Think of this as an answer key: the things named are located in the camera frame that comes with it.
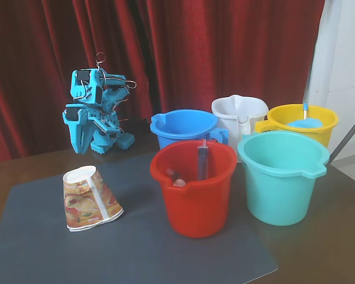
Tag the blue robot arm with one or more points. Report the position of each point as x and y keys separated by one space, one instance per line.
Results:
x=112 y=97

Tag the yellow plastic bucket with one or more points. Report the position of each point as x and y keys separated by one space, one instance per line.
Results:
x=328 y=130

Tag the thin blue-tipped stick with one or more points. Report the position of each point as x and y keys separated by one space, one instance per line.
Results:
x=305 y=114

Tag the red curtain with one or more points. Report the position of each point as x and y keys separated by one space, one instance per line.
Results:
x=195 y=44

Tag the blue plastic bucket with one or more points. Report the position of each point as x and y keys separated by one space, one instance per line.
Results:
x=183 y=124

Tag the small pink object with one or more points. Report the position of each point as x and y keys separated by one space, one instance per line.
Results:
x=180 y=183

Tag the wrist camera on blue mount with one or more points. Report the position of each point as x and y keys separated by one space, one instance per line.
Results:
x=102 y=122

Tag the printed paper cup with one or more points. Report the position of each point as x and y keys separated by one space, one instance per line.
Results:
x=85 y=204

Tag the red plastic bucket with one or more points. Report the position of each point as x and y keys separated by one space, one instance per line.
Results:
x=195 y=207

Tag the dark grey mat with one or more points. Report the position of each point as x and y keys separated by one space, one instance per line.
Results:
x=121 y=251

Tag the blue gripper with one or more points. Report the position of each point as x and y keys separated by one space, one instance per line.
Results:
x=76 y=126

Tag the grey tripod leg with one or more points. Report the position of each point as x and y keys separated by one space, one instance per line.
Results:
x=347 y=136

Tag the light blue cloth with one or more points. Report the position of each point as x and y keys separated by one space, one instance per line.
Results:
x=304 y=123

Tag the white plastic bucket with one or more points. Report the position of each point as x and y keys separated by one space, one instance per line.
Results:
x=233 y=111

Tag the purple syringe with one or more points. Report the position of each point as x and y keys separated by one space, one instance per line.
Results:
x=202 y=165

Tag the teal plastic bucket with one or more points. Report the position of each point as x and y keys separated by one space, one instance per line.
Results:
x=278 y=201

